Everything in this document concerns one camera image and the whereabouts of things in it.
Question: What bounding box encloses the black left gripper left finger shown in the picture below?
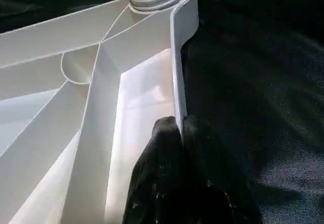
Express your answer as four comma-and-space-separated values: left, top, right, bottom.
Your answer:
121, 116, 187, 224

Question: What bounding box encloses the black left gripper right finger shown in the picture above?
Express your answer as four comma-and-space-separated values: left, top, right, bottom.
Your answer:
182, 117, 263, 224

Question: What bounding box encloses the white plastic table top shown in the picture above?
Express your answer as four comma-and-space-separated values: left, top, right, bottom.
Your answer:
0, 0, 200, 224

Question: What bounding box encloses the black mat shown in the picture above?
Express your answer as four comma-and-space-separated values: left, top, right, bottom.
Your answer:
0, 0, 324, 224

